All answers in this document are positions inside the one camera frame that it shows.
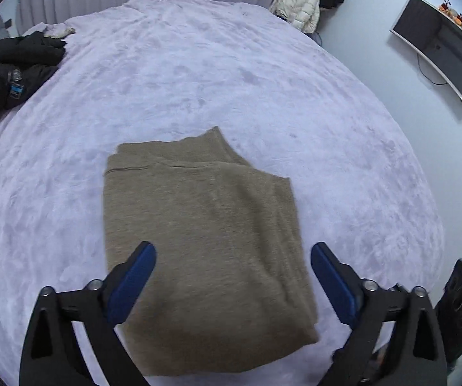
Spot black television cable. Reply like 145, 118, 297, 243
417, 52, 449, 86

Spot brown knit sweater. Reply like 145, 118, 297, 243
102, 126, 321, 379

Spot small white cloth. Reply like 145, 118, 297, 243
42, 23, 76, 41

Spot black device with green light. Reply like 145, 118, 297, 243
433, 258, 462, 366

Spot wall-mounted television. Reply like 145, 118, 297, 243
389, 0, 462, 108

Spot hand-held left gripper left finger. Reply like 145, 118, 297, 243
19, 241, 158, 386

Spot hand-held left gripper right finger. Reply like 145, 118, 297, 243
310, 242, 449, 386

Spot cream puffer jacket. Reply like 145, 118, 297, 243
269, 0, 321, 33

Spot lavender plush bed blanket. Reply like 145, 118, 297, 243
0, 0, 446, 386

